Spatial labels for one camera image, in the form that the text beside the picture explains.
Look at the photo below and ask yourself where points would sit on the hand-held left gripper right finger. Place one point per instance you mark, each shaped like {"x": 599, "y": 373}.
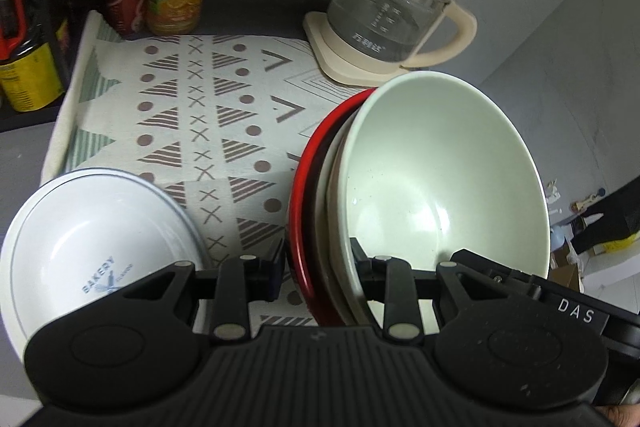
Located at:
{"x": 358, "y": 258}

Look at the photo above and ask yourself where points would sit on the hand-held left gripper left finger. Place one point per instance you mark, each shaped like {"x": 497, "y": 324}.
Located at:
{"x": 275, "y": 268}

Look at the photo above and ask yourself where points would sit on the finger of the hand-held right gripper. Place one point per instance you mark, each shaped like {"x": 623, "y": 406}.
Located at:
{"x": 515, "y": 279}

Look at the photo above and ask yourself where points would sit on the red plate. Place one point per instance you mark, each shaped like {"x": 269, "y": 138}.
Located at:
{"x": 300, "y": 207}

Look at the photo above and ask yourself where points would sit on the cream bowl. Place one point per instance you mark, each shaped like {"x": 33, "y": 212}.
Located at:
{"x": 331, "y": 187}

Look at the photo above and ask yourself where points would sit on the white plate with blue rim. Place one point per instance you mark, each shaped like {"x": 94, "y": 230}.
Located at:
{"x": 176, "y": 209}

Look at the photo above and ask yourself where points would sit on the pale green bowl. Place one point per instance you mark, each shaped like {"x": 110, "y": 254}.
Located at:
{"x": 440, "y": 167}

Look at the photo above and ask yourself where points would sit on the white printed bowl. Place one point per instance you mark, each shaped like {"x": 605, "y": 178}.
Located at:
{"x": 75, "y": 247}

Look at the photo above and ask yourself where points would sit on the cardboard box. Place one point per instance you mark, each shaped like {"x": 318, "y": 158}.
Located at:
{"x": 565, "y": 262}

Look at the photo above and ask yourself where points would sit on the light blue round object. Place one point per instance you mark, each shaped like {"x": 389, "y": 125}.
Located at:
{"x": 556, "y": 234}

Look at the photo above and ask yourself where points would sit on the black bag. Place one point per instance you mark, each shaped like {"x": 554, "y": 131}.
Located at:
{"x": 610, "y": 222}

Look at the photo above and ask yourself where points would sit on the patterned table mat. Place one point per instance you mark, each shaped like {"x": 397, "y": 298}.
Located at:
{"x": 225, "y": 107}

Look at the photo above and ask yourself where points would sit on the cream kettle base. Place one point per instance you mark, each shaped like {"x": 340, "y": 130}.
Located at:
{"x": 345, "y": 67}

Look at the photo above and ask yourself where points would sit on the red drink can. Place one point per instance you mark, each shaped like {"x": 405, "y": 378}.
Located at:
{"x": 125, "y": 7}

